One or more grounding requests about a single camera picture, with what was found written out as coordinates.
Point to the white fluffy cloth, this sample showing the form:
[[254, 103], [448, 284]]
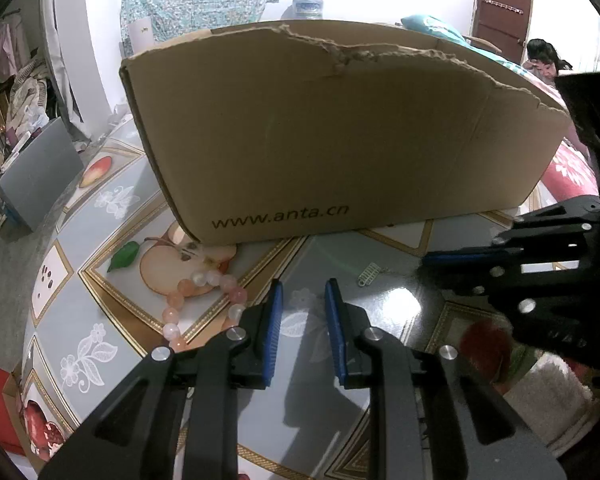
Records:
[[555, 400]]

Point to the white cylindrical roll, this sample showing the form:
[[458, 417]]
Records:
[[141, 35]]

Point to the wooden chair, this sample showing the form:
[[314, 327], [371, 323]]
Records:
[[482, 41]]

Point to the beige clothes pile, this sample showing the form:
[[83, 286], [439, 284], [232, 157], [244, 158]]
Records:
[[25, 95]]

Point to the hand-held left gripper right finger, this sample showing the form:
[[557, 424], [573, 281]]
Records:
[[335, 332]]

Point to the pink hanging garment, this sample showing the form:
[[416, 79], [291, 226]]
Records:
[[7, 50]]

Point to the grey box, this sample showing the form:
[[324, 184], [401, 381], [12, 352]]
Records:
[[35, 175]]

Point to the pink floral blanket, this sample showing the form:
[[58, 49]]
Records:
[[570, 172]]

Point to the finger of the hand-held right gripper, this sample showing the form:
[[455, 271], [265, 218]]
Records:
[[470, 282], [455, 259]]

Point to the cardboard box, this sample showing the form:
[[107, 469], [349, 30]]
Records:
[[330, 135]]

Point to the brown wooden door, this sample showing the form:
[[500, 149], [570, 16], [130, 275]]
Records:
[[500, 5]]

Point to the blue water bottle with label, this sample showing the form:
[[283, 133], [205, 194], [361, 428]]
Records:
[[307, 7]]

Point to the fruit printed tablecloth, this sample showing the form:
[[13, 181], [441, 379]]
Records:
[[130, 325]]

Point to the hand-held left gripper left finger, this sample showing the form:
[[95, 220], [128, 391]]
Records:
[[275, 327]]

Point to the teal pillow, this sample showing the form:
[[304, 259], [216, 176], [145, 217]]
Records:
[[430, 24]]

